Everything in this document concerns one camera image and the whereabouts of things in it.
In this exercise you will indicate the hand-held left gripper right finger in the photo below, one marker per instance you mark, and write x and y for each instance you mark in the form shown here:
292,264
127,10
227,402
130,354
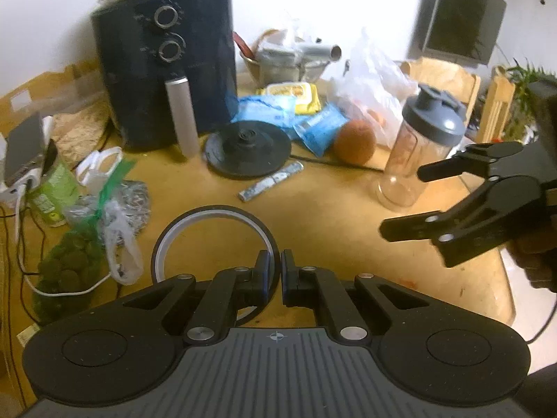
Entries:
287,276

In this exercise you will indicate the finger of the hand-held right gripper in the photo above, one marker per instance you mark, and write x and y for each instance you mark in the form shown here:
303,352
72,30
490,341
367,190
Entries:
491,156
487,217

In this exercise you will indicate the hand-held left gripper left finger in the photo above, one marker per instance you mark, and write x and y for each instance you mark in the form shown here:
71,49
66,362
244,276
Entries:
263,275

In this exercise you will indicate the black tape roll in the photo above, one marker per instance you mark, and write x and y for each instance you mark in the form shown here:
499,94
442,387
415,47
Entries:
174,235

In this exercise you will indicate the person's right hand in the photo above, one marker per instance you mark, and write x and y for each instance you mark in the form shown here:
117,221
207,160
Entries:
541,257

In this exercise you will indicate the green potted plant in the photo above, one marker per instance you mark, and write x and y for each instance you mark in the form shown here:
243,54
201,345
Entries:
526,91

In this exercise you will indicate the wooden chair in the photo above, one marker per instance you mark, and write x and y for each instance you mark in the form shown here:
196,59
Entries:
496,104
439,82

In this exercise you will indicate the clear shaker bottle grey lid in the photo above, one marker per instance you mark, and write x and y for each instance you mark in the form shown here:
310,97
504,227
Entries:
413,156

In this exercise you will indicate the silver stick sachet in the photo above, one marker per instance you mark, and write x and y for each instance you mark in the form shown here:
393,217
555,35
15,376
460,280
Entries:
270,181

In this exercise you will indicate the black round kettle base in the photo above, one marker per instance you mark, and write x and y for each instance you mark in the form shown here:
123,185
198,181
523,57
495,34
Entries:
246,150

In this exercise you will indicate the large clear plastic bag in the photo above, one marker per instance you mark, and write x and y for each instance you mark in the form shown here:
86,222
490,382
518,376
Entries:
374,87

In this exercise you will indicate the brown round fruit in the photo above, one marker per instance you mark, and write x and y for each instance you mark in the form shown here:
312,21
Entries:
354,141

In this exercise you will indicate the small knotted clear plastic bag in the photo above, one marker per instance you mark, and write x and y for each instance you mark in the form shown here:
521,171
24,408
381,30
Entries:
124,248

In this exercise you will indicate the black monitor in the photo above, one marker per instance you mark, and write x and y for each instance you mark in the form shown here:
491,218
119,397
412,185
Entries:
463,13

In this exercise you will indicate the blue wipes packet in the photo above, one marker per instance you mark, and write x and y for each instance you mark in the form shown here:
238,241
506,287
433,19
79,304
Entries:
320,130
263,111

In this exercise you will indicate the zip bag of dark seeds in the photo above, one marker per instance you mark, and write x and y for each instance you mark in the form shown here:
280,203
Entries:
130,200

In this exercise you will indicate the yellow wipes packet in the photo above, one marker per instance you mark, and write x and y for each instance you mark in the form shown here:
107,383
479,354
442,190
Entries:
289,96

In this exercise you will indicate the bag of green balls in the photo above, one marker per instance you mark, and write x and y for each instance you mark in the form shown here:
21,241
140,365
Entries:
65,265

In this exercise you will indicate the foil roll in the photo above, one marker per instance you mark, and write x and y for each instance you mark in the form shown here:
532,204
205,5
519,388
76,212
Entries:
322,52

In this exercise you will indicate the green can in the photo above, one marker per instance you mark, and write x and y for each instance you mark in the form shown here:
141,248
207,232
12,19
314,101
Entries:
54,187

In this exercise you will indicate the black air fryer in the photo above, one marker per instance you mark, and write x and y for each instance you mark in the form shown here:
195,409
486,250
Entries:
143,78

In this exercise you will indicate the beige grain bag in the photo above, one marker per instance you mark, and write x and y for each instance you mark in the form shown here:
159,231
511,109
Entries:
80,130

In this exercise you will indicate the small paper tag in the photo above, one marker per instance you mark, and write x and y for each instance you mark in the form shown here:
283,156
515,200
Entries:
27,335

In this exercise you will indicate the white charger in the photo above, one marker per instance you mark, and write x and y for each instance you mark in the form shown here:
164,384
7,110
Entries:
17,187

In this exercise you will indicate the grey power bank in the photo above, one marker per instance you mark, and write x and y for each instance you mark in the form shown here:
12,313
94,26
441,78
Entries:
24,148

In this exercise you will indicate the cardboard sheet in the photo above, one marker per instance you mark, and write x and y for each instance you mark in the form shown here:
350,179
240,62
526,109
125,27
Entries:
48,91

